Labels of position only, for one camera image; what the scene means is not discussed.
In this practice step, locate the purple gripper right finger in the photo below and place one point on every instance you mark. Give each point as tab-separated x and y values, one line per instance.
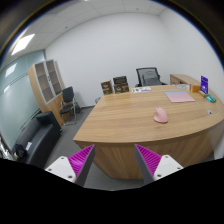
154	166

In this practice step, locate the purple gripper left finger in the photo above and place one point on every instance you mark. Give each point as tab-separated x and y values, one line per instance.
74	168

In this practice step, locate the pink computer mouse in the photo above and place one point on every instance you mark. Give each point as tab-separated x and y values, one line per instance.
160	115

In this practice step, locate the pink mouse pad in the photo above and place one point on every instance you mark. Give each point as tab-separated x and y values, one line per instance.
179	97

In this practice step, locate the black leather sofa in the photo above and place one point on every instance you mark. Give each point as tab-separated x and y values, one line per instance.
36	142

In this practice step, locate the large wooden desk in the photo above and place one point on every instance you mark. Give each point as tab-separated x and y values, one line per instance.
120	121

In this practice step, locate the black visitor chair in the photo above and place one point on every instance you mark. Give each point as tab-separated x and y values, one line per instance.
68	103

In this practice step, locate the white green paper sheet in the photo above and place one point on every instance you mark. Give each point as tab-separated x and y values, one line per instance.
141	89

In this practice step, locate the left brown box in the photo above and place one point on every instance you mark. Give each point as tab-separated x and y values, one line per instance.
107	87

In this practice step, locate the orange small box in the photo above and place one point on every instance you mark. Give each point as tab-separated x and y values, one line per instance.
194	88

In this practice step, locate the teal small box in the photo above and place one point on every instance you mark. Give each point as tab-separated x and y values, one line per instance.
210	98

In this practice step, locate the right brown black box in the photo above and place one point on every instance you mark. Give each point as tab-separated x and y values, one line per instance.
120	84

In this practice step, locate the black mesh office chair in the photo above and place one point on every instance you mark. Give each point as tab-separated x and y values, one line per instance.
148	76

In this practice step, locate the wooden side cabinet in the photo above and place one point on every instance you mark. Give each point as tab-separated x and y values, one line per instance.
182	79

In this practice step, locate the wooden glass-door cabinet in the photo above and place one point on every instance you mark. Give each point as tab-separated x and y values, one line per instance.
47	88

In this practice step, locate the purple standing card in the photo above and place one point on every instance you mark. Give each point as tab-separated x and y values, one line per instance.
204	85

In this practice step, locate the ceiling light panel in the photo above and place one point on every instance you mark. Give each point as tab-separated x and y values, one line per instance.
22	44

